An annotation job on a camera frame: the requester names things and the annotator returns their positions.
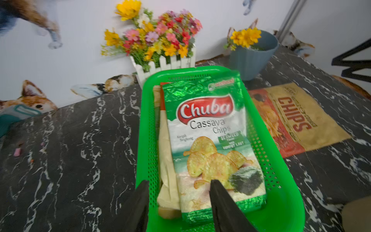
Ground red cream cassava chips bag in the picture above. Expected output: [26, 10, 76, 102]
[157, 86, 180, 210]

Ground colourful flowers in white fence planter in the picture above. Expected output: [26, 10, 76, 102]
[101, 1, 203, 86]

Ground aluminium frame rails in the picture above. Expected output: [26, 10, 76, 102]
[276, 0, 307, 44]

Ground green Chuba cassava chips bag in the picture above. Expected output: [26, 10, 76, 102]
[162, 71, 267, 225]

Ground teal green cloth item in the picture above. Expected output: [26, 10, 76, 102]
[1, 104, 41, 137]

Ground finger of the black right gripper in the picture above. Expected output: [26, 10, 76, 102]
[331, 39, 371, 83]

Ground tan balsamico tomato chips bag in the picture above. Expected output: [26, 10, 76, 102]
[249, 83, 351, 158]

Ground tan kettle chips bag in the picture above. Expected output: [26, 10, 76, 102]
[153, 86, 182, 220]

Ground green plastic basket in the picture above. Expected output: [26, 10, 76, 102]
[136, 66, 305, 232]

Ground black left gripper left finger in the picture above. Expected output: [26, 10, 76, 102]
[111, 180, 149, 232]

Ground blue pot with yellow flowers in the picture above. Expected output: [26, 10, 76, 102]
[225, 27, 279, 81]

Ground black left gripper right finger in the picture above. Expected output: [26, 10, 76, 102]
[209, 180, 256, 232]

